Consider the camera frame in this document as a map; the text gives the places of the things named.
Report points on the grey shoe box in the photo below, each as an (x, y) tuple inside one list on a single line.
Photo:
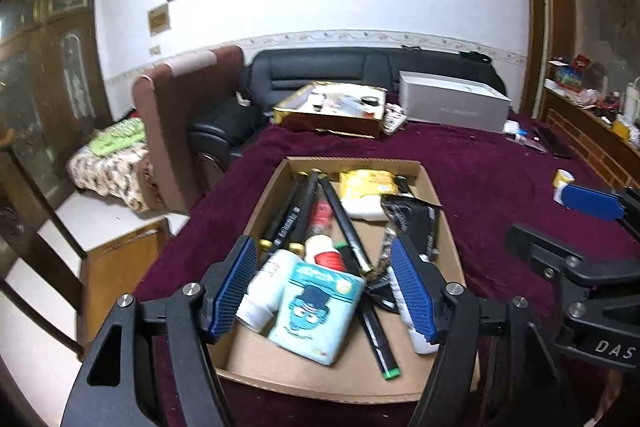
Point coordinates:
[(450, 107)]

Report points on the black snack packet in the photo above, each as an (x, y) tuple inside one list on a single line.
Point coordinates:
[(412, 217)]

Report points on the floral blanket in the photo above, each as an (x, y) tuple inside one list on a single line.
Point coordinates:
[(107, 179)]

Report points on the colourful boxes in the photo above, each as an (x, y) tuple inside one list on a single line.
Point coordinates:
[(570, 74)]

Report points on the small gold wall plaque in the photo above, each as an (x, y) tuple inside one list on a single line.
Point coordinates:
[(159, 18)]

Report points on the wooden sideboard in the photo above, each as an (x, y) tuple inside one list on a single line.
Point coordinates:
[(590, 137)]

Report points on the white cylindrical container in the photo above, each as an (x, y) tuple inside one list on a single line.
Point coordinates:
[(265, 292)]

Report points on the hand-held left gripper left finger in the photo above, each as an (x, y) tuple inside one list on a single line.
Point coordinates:
[(232, 287)]

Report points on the wooden glass cabinet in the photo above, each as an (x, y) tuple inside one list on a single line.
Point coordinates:
[(55, 82)]

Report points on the brown upholstered chair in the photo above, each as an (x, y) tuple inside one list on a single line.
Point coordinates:
[(185, 117)]

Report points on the teal tissue pack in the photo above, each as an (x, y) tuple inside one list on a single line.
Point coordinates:
[(312, 312)]

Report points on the cardboard box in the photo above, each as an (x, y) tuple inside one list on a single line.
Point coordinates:
[(280, 357)]

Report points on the black marker olive cap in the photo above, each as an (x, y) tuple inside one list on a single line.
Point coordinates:
[(345, 227)]

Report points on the black bag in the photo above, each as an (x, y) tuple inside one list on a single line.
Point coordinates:
[(475, 56)]

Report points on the wooden side table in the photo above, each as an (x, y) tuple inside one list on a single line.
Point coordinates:
[(130, 267)]

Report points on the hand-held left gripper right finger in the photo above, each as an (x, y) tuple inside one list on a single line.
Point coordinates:
[(415, 294)]

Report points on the black phone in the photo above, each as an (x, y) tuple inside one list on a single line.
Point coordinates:
[(552, 142)]

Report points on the gold gift box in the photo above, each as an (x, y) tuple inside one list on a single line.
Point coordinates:
[(325, 119)]

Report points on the white bottle red label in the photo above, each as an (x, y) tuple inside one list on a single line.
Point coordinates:
[(327, 254)]

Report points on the wooden door frame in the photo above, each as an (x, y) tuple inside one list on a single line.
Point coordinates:
[(537, 7)]

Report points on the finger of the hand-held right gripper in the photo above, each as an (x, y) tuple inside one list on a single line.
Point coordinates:
[(592, 202), (545, 257)]

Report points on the white remote control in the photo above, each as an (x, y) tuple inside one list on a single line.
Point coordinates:
[(395, 119)]

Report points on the clear plastic case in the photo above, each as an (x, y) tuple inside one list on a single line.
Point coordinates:
[(321, 217)]

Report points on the white plastic tube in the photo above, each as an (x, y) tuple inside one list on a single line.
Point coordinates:
[(422, 344)]

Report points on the yellow cracker packet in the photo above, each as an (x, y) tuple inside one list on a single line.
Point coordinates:
[(367, 182)]

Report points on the small white box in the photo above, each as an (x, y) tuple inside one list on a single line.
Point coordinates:
[(511, 128)]

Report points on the small yellow box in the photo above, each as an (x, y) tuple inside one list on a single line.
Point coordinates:
[(622, 129)]

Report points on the black marker green cap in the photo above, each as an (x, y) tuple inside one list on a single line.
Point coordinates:
[(372, 332)]

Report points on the black leather sofa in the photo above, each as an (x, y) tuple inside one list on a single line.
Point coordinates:
[(310, 67)]

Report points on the black marker yellow cap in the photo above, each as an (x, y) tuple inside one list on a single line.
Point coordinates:
[(282, 212)]

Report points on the green cloth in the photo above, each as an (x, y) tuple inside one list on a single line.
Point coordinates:
[(117, 139)]

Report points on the white roll yellow rim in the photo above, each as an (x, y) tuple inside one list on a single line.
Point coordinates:
[(562, 187)]

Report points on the black marker purple cap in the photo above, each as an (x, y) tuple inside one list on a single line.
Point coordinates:
[(296, 222)]

